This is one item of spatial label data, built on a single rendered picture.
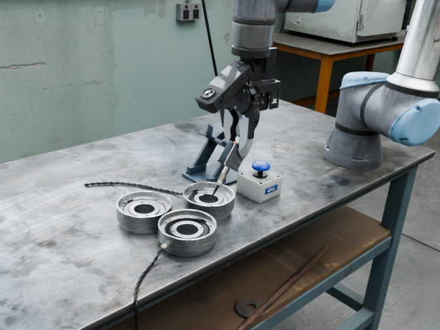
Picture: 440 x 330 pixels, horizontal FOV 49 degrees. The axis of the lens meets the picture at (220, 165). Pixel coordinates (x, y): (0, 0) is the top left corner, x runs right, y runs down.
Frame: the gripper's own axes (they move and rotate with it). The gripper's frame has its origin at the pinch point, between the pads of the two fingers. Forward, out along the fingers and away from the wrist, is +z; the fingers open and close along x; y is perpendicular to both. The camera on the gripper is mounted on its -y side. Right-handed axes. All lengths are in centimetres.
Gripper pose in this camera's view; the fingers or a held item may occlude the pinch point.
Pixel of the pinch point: (235, 150)
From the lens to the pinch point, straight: 95.2
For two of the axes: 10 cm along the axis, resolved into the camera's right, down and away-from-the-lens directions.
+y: 7.6, -2.3, 6.1
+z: -0.5, 9.1, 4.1
